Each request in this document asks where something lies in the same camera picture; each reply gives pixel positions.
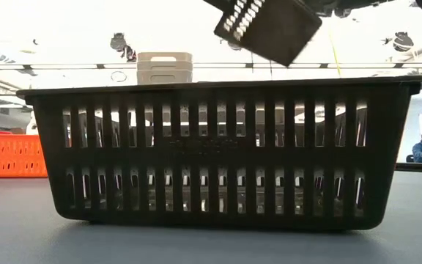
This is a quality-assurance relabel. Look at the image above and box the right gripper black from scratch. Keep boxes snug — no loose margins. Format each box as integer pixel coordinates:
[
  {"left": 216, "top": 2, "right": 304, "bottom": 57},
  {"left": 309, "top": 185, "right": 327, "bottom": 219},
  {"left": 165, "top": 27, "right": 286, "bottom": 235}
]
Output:
[{"left": 316, "top": 0, "right": 358, "bottom": 18}]

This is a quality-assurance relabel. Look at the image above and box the black slotted plastic basket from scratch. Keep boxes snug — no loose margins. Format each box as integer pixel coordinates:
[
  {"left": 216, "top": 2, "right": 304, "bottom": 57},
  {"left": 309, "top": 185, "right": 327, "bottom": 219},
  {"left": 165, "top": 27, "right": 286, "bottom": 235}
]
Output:
[
  {"left": 16, "top": 75, "right": 422, "bottom": 232},
  {"left": 202, "top": 0, "right": 324, "bottom": 67}
]

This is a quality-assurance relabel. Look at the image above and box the orange slotted plastic basket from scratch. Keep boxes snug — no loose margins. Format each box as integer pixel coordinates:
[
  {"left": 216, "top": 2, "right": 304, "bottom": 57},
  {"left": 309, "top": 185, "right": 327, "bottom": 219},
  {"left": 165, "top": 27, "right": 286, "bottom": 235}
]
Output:
[{"left": 0, "top": 132, "right": 49, "bottom": 179}]

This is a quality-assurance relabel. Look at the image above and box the grey-blue table mat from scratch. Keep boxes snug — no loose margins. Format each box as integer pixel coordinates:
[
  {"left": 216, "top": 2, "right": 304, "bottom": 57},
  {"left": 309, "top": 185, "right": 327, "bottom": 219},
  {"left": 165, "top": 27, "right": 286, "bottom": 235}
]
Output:
[{"left": 0, "top": 170, "right": 422, "bottom": 264}]

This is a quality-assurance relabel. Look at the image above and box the long ceiling light strip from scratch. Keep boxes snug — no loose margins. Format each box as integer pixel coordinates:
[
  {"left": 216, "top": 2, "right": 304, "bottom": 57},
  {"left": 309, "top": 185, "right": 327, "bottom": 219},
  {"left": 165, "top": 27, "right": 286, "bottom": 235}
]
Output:
[{"left": 0, "top": 62, "right": 422, "bottom": 70}]

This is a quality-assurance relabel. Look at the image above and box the yellow hanging cable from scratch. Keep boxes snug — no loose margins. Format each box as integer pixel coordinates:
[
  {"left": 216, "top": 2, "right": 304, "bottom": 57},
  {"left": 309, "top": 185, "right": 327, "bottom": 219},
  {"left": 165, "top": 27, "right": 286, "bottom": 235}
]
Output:
[{"left": 327, "top": 27, "right": 343, "bottom": 78}]

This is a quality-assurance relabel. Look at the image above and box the ceiling cord reel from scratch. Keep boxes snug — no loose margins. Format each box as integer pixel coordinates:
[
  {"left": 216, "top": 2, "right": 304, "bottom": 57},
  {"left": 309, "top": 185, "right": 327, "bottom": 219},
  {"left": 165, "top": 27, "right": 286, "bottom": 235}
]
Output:
[
  {"left": 110, "top": 32, "right": 138, "bottom": 62},
  {"left": 392, "top": 32, "right": 415, "bottom": 52}
]

